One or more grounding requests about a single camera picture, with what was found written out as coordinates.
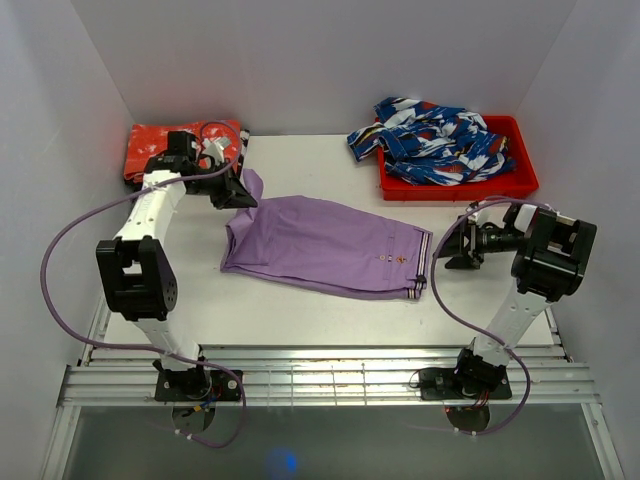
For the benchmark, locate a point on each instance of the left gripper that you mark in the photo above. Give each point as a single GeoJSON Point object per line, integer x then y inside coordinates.
{"type": "Point", "coordinates": [233, 197]}

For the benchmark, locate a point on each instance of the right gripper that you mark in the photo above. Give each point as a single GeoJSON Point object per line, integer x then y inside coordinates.
{"type": "Point", "coordinates": [454, 246]}

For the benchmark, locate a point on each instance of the purple trousers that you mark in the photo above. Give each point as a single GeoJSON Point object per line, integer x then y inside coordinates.
{"type": "Point", "coordinates": [327, 247]}

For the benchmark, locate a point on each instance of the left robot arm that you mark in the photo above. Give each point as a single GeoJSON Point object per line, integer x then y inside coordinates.
{"type": "Point", "coordinates": [137, 279]}

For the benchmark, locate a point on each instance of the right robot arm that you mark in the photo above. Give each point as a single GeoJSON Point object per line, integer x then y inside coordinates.
{"type": "Point", "coordinates": [551, 253]}

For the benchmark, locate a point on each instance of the blue patterned trousers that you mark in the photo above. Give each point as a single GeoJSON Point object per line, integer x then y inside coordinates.
{"type": "Point", "coordinates": [430, 144]}

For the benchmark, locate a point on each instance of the red plastic bin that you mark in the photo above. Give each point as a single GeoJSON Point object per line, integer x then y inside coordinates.
{"type": "Point", "coordinates": [519, 183]}

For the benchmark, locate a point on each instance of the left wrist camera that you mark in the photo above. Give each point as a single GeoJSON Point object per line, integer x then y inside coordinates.
{"type": "Point", "coordinates": [216, 148]}

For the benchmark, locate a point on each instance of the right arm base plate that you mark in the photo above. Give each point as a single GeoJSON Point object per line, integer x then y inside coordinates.
{"type": "Point", "coordinates": [441, 384]}

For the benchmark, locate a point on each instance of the aluminium frame rail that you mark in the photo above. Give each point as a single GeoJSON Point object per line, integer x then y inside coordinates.
{"type": "Point", "coordinates": [341, 377]}

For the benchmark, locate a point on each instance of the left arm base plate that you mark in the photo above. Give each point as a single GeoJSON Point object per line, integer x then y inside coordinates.
{"type": "Point", "coordinates": [222, 387]}

